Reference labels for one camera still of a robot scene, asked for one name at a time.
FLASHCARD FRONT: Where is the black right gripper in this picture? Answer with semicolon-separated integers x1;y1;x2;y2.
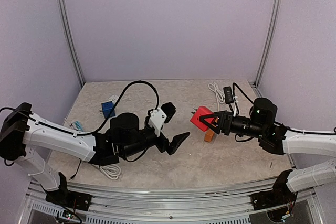
200;110;266;138

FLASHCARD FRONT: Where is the red cube socket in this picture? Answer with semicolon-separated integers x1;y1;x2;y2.
190;106;217;132

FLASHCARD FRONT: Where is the orange USB socket block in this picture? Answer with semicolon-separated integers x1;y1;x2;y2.
204;129;216;143

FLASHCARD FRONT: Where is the white plug adapter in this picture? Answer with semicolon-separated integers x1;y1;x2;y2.
108;94;119;103

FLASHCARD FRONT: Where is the blue cube socket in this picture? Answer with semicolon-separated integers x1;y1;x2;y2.
100;101;116;119

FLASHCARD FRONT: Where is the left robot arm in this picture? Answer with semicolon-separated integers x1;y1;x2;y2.
1;102;190;206

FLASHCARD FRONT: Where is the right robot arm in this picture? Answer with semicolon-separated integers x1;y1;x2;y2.
191;83;335;205

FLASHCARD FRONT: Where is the teal power strip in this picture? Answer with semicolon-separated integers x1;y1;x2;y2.
71;121;83;132

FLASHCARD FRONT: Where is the white cable of orange block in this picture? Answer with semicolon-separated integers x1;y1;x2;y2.
208;81;229;109

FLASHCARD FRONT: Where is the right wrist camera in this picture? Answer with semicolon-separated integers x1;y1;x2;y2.
223;86;239;114

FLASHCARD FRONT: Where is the white strip power cable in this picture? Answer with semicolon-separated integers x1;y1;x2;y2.
90;165;123;180

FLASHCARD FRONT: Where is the right aluminium corner post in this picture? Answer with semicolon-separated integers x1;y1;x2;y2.
254;0;281;89

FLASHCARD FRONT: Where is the aluminium corner post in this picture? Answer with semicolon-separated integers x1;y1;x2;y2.
254;0;281;89
57;0;86;88

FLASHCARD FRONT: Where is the aluminium front rail frame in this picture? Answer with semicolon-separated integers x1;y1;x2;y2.
14;178;327;223

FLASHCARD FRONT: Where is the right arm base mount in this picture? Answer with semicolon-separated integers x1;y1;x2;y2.
250;169;296;210

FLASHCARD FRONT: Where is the black charger with thin cable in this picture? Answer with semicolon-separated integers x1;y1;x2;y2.
69;160;82;180

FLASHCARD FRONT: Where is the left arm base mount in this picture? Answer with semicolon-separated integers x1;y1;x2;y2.
46;172;92;211

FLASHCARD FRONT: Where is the left aluminium corner post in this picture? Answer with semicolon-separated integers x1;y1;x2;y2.
57;0;86;88

